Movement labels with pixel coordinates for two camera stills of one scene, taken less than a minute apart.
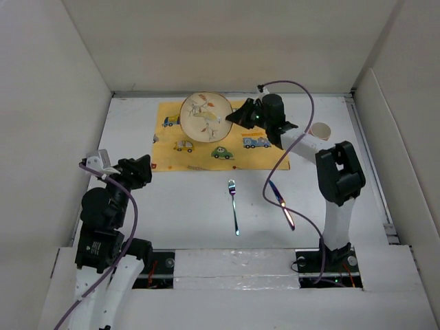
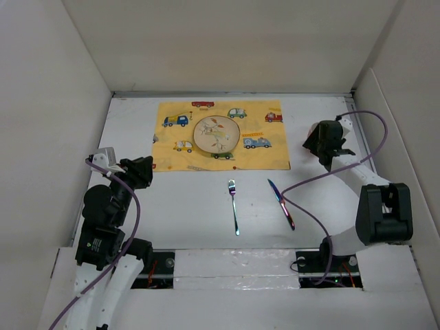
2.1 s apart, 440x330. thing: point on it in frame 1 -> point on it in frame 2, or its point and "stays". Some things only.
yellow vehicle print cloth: [242, 149] stays
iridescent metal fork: [232, 189] stays
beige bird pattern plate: [203, 115] -> [216, 134]
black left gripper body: [135, 179] stays
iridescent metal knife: [286, 212] stays
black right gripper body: [252, 115] -> [313, 143]
